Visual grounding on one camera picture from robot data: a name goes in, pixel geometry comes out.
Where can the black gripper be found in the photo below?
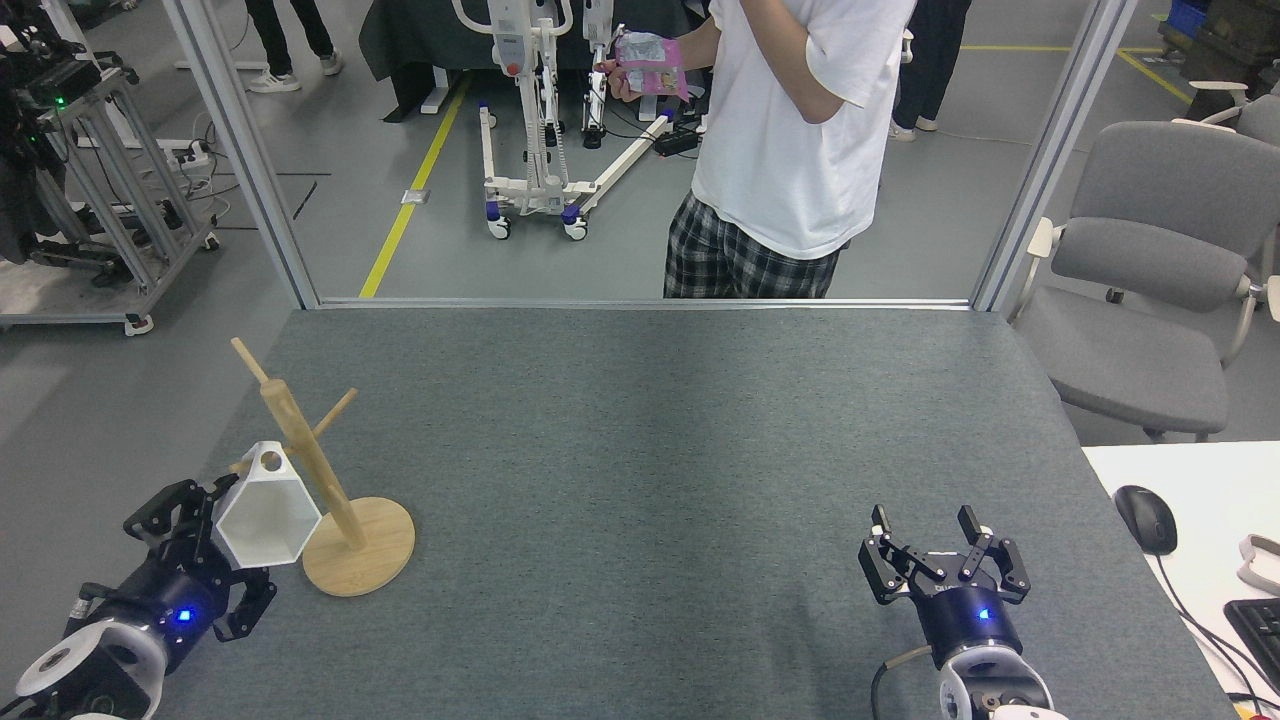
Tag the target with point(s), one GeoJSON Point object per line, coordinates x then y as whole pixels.
{"type": "Point", "coordinates": [960, 620]}
{"type": "Point", "coordinates": [175, 595]}

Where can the white hexagonal cup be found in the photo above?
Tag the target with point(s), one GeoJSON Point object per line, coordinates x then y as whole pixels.
{"type": "Point", "coordinates": [265, 525]}

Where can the pink snack packet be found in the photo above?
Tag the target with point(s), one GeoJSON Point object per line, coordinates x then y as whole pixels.
{"type": "Point", "coordinates": [655, 65]}

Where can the wooden cup rack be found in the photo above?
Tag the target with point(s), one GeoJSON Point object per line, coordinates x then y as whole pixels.
{"type": "Point", "coordinates": [360, 555]}

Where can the person's hand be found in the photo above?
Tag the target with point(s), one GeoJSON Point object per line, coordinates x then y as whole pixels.
{"type": "Point", "coordinates": [615, 85]}

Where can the black computer mouse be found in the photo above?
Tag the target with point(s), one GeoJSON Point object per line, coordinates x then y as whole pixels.
{"type": "Point", "coordinates": [1145, 520]}

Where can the white desk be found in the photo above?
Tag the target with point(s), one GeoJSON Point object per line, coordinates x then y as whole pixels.
{"type": "Point", "coordinates": [1210, 480]}

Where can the black keyboard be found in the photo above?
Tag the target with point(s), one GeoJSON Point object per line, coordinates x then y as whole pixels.
{"type": "Point", "coordinates": [1260, 640]}

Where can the white power strip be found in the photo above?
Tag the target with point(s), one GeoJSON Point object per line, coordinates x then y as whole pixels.
{"type": "Point", "coordinates": [190, 158]}

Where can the metal floor plate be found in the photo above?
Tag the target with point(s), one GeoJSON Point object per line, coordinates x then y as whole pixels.
{"type": "Point", "coordinates": [415, 197]}

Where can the grey office chair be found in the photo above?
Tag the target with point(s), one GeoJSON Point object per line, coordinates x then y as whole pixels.
{"type": "Point", "coordinates": [1170, 190]}
{"type": "Point", "coordinates": [1262, 120]}

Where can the black power strip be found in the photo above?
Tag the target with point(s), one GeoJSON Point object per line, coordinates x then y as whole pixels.
{"type": "Point", "coordinates": [676, 142]}

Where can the standing person in background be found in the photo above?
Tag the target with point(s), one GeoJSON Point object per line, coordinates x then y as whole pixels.
{"type": "Point", "coordinates": [935, 60]}

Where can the dark cloth covered table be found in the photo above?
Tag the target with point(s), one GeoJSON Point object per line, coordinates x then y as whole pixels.
{"type": "Point", "coordinates": [420, 40]}

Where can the blue crate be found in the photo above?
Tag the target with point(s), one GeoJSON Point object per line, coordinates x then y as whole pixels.
{"type": "Point", "coordinates": [1188, 14]}

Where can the aluminium frame equipment cart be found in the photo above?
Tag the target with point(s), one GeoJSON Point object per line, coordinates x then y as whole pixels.
{"type": "Point", "coordinates": [110, 200]}

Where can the silver frame post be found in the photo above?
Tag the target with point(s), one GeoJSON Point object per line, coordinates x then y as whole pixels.
{"type": "Point", "coordinates": [1050, 160]}
{"type": "Point", "coordinates": [250, 160]}

